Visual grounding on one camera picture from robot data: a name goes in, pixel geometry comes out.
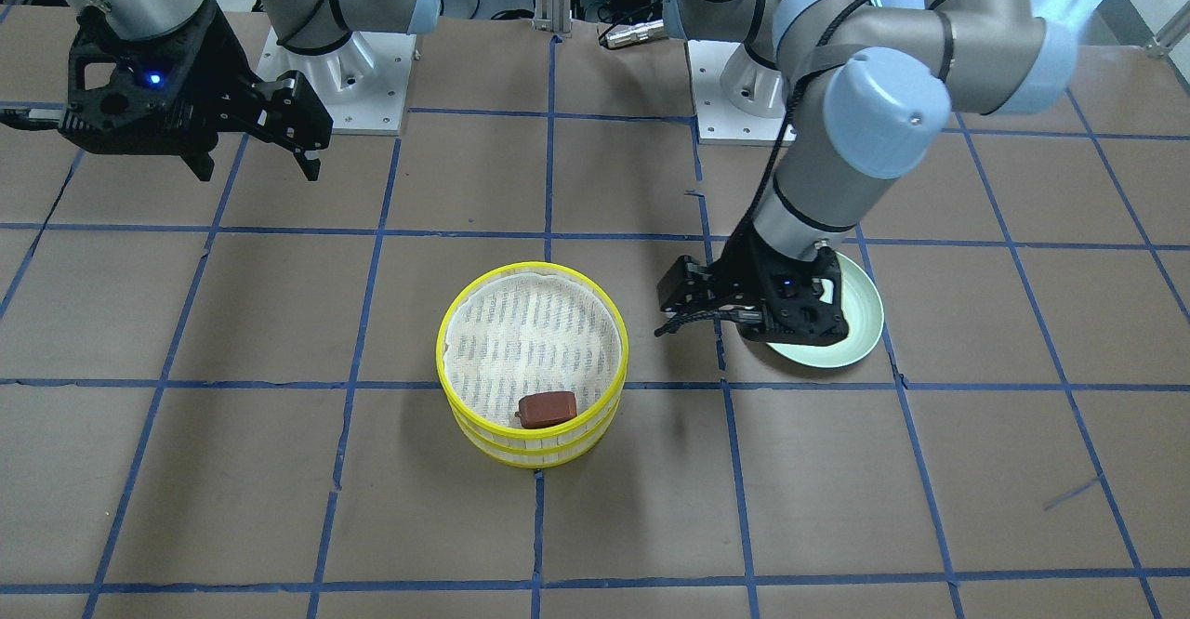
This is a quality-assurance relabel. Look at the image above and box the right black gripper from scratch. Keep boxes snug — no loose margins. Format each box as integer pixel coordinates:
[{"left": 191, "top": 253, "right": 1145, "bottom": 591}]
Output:
[{"left": 57, "top": 0, "right": 333, "bottom": 182}]

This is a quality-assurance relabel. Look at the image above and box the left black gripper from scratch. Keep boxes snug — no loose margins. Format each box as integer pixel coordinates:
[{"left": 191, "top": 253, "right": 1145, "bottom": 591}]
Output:
[{"left": 652, "top": 230, "right": 850, "bottom": 348}]

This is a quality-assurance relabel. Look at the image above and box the brown steamed bun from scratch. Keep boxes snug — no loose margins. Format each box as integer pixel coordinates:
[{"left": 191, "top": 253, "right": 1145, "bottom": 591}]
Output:
[{"left": 514, "top": 390, "right": 578, "bottom": 429}]

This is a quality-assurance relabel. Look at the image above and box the yellow steamer layer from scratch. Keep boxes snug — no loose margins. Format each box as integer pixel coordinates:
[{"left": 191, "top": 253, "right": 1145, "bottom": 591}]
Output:
[
  {"left": 434, "top": 260, "right": 630, "bottom": 468},
  {"left": 451, "top": 396, "right": 622, "bottom": 469}
]

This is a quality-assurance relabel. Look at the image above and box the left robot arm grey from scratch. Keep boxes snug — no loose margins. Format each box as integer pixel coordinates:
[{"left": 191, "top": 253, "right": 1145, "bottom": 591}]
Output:
[{"left": 657, "top": 0, "right": 1078, "bottom": 348}]

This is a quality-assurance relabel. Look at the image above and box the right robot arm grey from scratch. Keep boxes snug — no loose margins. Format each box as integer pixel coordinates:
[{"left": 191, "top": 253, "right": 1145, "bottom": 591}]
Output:
[{"left": 4, "top": 0, "right": 441, "bottom": 181}]

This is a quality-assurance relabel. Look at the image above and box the white steamer cloth liner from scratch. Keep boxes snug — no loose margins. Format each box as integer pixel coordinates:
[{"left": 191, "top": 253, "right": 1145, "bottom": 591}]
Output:
[{"left": 438, "top": 263, "right": 628, "bottom": 429}]

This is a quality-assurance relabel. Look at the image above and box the light green plate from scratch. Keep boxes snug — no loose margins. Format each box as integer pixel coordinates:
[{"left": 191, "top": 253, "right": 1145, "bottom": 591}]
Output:
[{"left": 768, "top": 252, "right": 885, "bottom": 369}]

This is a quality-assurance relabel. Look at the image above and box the silver cylindrical connector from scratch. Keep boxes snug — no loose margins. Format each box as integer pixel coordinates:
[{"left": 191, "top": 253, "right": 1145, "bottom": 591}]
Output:
[{"left": 599, "top": 20, "right": 670, "bottom": 50}]

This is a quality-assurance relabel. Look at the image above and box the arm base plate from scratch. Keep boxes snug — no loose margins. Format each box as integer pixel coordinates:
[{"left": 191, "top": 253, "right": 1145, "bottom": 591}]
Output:
[
  {"left": 257, "top": 31, "right": 419, "bottom": 137},
  {"left": 687, "top": 40, "right": 785, "bottom": 146}
]

